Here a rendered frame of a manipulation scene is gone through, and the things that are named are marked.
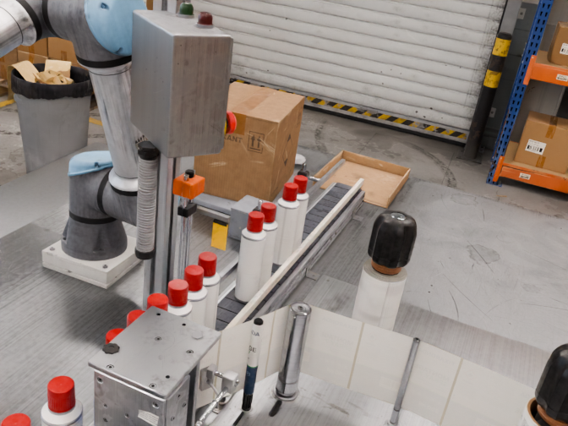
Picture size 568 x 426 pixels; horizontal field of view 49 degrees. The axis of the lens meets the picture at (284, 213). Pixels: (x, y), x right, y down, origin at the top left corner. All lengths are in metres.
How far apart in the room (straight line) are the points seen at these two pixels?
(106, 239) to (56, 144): 2.32
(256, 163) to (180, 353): 1.04
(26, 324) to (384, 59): 4.46
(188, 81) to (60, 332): 0.63
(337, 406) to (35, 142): 2.92
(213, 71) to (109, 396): 0.48
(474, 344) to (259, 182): 0.76
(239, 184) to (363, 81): 3.79
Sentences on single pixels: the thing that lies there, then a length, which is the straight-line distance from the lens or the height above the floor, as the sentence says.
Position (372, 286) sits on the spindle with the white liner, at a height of 1.04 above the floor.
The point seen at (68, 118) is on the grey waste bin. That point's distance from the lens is 3.70.
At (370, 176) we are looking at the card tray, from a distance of 2.22.
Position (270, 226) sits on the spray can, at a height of 1.05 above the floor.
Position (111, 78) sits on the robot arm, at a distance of 1.18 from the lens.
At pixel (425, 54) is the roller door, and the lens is 5.36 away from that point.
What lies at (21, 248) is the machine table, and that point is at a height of 0.83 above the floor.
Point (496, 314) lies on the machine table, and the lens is 1.62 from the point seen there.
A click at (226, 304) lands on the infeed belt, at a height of 0.88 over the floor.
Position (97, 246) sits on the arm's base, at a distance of 1.48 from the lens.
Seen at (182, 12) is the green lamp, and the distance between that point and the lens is 1.03.
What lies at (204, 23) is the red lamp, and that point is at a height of 1.48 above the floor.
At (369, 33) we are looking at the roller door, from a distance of 5.43.
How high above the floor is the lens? 1.66
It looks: 27 degrees down
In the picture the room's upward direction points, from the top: 9 degrees clockwise
